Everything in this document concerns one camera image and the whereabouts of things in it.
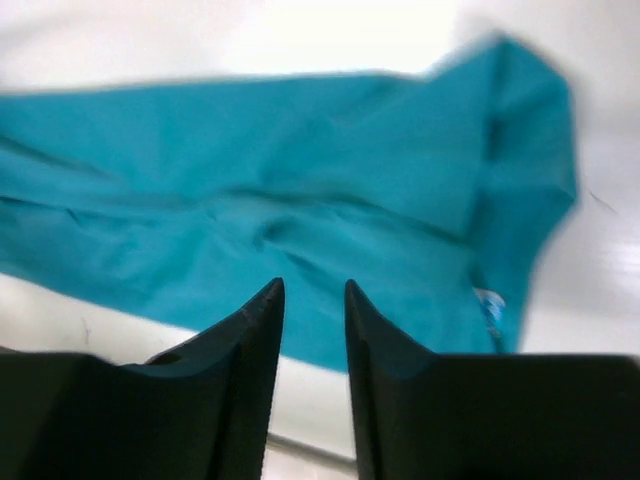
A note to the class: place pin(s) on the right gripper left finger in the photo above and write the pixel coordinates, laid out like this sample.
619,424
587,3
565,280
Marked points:
200,410

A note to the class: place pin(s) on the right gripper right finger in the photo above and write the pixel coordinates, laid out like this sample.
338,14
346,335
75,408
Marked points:
418,414

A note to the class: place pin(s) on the teal t shirt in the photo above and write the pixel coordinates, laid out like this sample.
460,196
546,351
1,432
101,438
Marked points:
175,202

